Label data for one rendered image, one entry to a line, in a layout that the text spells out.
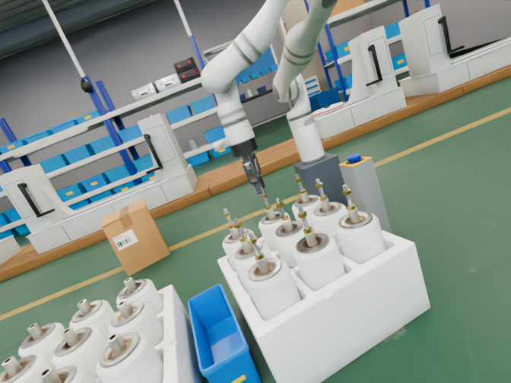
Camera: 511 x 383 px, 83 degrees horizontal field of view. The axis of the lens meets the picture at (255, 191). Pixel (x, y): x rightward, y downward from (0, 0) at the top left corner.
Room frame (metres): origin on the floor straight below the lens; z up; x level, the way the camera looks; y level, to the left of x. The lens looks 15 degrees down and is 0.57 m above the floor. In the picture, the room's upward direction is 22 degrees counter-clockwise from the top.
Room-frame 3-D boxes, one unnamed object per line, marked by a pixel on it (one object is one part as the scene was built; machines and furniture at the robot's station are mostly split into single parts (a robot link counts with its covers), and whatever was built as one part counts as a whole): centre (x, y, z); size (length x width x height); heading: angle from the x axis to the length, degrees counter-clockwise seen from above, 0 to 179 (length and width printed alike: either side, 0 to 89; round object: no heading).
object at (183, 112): (5.41, 0.73, 0.90); 0.50 x 0.38 x 0.21; 0
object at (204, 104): (5.41, 0.30, 0.90); 0.50 x 0.38 x 0.21; 2
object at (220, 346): (0.64, 0.22, 0.06); 0.30 x 0.11 x 0.12; 13
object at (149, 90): (5.36, 1.10, 1.42); 0.42 x 0.37 x 0.20; 179
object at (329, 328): (0.69, -0.05, 0.09); 0.39 x 0.39 x 0.18; 14
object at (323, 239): (0.58, -0.07, 0.25); 0.08 x 0.08 x 0.01
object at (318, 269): (0.58, -0.07, 0.16); 0.10 x 0.10 x 0.18
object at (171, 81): (5.37, 0.70, 1.42); 0.42 x 0.37 x 0.20; 5
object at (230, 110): (0.81, -0.02, 0.62); 0.09 x 0.07 x 0.15; 163
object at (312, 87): (6.20, -1.71, 0.35); 0.57 x 0.47 x 0.69; 2
